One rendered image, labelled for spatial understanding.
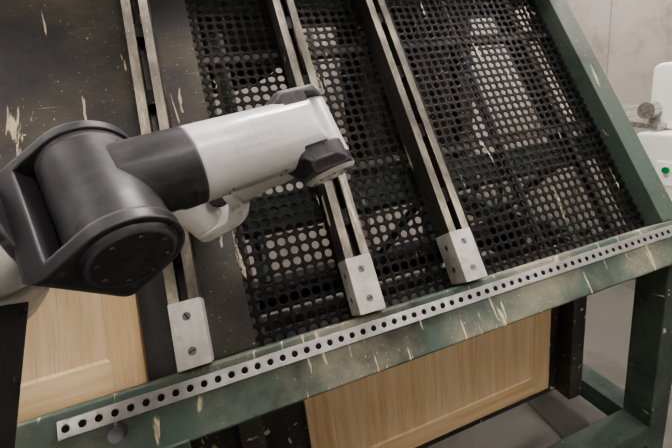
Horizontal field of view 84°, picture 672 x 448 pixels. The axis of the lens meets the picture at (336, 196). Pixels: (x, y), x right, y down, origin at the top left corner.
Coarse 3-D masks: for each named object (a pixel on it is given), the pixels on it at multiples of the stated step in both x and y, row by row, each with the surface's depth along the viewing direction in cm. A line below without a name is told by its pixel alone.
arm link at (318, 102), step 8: (320, 96) 53; (312, 104) 51; (320, 104) 52; (320, 112) 52; (328, 112) 53; (320, 120) 51; (328, 120) 52; (328, 128) 52; (336, 128) 53; (328, 136) 51; (336, 136) 52; (344, 144) 53; (280, 176) 57; (288, 176) 58; (264, 184) 58; (272, 184) 59; (280, 184) 59; (240, 192) 59; (248, 192) 59; (256, 192) 60
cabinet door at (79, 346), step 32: (32, 320) 71; (64, 320) 72; (96, 320) 73; (128, 320) 74; (32, 352) 69; (64, 352) 71; (96, 352) 72; (128, 352) 73; (32, 384) 68; (64, 384) 69; (96, 384) 70; (128, 384) 71; (32, 416) 66
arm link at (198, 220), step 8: (216, 200) 62; (224, 200) 62; (192, 208) 61; (200, 208) 62; (208, 208) 63; (216, 208) 65; (176, 216) 61; (184, 216) 61; (192, 216) 62; (200, 216) 62; (208, 216) 63; (216, 216) 64; (184, 224) 62; (192, 224) 62; (200, 224) 63; (208, 224) 63; (192, 232) 64; (200, 232) 63
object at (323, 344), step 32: (576, 256) 100; (608, 256) 103; (480, 288) 91; (512, 288) 93; (384, 320) 83; (416, 320) 84; (288, 352) 76; (320, 352) 77; (192, 384) 70; (224, 384) 72; (96, 416) 66; (128, 416) 67
